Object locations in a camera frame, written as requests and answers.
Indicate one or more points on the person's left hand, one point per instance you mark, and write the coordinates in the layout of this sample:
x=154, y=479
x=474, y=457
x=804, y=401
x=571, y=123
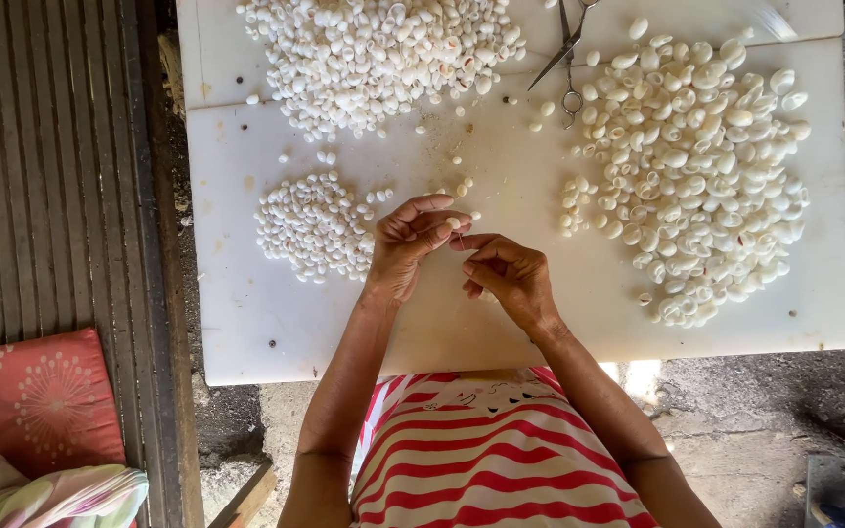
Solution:
x=393, y=253

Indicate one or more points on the person's right hand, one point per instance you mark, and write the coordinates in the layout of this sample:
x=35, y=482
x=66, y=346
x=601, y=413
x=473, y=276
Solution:
x=518, y=279

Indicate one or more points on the single white shell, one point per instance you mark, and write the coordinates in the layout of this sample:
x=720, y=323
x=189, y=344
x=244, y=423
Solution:
x=453, y=222

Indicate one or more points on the pile of small white shells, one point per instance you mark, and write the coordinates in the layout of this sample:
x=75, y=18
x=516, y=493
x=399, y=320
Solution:
x=312, y=227

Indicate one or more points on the red white striped shirt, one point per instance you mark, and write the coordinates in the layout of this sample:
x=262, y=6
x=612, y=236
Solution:
x=496, y=462

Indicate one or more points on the pile of medium white shells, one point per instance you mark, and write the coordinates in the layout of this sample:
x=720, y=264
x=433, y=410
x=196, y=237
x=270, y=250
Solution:
x=378, y=59

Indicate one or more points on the pile of large white shells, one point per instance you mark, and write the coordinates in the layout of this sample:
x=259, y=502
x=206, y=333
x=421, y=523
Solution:
x=694, y=176

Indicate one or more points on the metal scissors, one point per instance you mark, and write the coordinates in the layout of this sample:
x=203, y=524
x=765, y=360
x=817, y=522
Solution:
x=568, y=55

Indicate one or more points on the wooden plank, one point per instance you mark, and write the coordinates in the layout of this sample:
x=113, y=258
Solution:
x=250, y=499

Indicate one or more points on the ribbed brown bench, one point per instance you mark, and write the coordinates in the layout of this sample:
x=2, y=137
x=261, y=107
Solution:
x=41, y=169

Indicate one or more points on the red floral cushion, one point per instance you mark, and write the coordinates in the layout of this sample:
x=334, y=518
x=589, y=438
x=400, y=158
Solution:
x=34, y=400

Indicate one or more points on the pastel floral cloth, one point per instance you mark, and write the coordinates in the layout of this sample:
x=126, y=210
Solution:
x=48, y=499

